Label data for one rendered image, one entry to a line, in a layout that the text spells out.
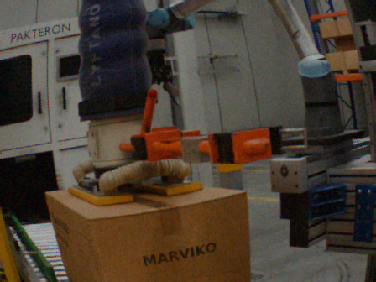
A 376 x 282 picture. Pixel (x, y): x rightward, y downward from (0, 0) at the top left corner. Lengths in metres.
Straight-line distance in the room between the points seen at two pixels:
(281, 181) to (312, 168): 0.10
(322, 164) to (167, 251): 0.51
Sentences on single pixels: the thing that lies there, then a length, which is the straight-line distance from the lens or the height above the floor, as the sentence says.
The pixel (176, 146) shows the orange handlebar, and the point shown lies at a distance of 1.07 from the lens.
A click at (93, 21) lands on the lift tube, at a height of 1.44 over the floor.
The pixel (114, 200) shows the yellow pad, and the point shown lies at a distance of 1.28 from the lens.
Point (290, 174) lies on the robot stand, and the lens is 1.39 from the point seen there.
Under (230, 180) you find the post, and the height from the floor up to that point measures 0.90.
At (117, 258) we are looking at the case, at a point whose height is 0.84.
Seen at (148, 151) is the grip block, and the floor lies 1.07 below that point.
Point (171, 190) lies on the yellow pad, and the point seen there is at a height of 0.96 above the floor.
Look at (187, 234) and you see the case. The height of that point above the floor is 0.88.
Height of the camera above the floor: 1.15
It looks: 3 degrees down
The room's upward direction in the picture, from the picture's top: 7 degrees counter-clockwise
